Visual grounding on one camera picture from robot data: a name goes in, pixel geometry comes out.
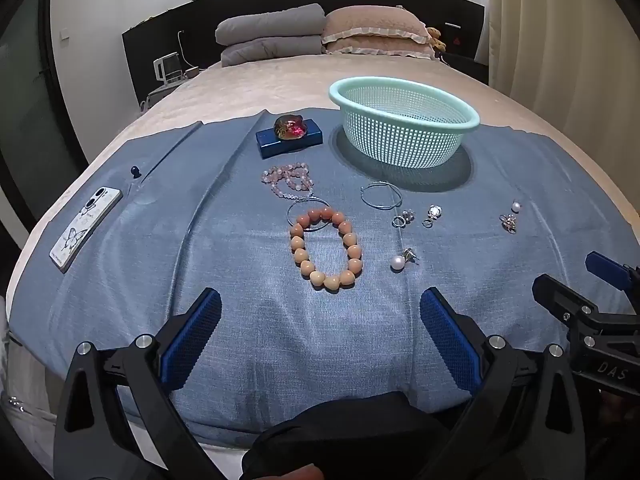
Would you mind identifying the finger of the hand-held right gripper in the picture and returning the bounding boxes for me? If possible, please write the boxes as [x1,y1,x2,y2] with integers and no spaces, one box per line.
[584,251,640,292]
[531,274,602,324]

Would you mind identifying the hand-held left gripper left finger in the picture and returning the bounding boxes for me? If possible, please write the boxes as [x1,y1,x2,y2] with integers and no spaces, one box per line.
[54,287,223,480]

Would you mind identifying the dark blue jewelry box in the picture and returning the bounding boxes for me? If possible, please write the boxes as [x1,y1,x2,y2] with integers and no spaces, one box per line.
[255,118,323,160]

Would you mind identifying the blue cloth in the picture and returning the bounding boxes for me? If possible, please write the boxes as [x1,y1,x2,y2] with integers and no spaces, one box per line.
[9,107,636,446]

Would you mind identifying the red green glass stone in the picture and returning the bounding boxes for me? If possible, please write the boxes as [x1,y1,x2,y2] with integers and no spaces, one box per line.
[273,114,307,140]

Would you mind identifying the white butterfly phone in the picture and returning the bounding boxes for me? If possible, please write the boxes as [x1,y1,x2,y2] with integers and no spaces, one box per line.
[49,186,124,273]

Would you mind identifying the thin silver hoop bangle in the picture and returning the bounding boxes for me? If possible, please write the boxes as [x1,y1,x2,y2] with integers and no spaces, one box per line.
[360,181,403,209]
[286,195,333,232]

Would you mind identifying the white pearl earring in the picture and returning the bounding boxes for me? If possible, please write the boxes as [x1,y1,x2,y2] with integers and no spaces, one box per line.
[391,248,419,272]

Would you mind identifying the pink bead bracelet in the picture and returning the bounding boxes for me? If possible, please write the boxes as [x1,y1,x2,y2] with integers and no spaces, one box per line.
[261,161,314,200]

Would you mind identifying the orange bead bracelet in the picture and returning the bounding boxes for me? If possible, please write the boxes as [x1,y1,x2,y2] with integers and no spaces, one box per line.
[289,207,363,292]

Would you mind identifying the black headboard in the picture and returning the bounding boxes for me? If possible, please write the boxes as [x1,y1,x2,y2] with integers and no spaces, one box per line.
[121,0,486,111]

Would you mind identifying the white bedside device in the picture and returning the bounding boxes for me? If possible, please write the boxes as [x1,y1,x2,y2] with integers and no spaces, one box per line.
[153,53,183,85]

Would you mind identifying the cream curtain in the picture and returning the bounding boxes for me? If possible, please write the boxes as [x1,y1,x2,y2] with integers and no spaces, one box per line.
[487,0,640,221]

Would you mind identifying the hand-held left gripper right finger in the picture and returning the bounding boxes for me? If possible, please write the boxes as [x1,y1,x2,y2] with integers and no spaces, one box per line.
[419,287,586,480]

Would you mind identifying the person's dark clothing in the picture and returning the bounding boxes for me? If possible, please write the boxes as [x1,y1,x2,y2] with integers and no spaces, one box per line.
[242,392,451,480]

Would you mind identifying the pink frilled pillow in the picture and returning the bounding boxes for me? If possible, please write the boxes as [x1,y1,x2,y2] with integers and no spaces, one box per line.
[321,6,432,45]
[322,37,436,59]

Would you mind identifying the mint green plastic basket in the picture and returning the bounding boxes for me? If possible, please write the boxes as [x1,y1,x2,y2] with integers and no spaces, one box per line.
[328,77,481,169]

